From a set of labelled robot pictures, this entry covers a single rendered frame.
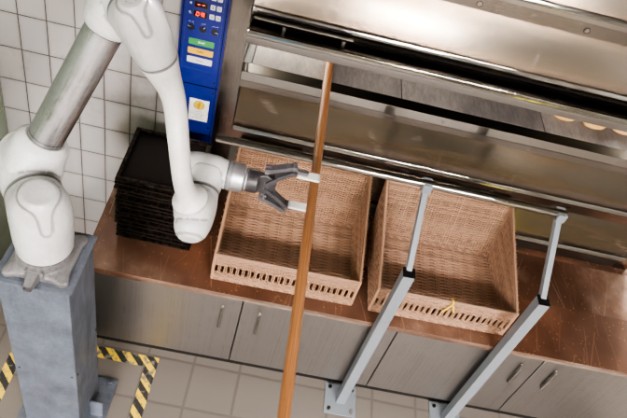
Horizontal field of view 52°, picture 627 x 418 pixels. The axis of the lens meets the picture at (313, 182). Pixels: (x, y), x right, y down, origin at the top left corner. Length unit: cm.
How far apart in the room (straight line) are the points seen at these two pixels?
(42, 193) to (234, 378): 144
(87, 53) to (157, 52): 24
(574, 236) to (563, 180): 35
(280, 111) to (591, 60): 112
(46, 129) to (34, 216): 25
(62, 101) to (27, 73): 89
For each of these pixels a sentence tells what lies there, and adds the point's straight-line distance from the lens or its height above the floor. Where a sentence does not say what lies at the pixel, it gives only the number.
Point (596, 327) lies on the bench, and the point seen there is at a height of 58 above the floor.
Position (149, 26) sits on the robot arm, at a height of 175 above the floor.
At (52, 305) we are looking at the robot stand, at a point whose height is 92.
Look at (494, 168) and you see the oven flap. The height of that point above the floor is 100.
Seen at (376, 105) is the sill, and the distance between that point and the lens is 243.
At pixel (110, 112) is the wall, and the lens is 267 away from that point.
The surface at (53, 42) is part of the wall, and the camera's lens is 255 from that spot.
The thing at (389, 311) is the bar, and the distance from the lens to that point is 234.
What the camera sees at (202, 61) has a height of 121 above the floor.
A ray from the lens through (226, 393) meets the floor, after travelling 289.
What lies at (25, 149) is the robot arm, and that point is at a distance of 189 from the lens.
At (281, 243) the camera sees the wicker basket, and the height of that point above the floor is 59.
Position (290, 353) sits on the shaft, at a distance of 162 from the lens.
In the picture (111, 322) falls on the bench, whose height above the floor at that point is 22.
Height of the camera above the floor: 259
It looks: 44 degrees down
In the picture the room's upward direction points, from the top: 18 degrees clockwise
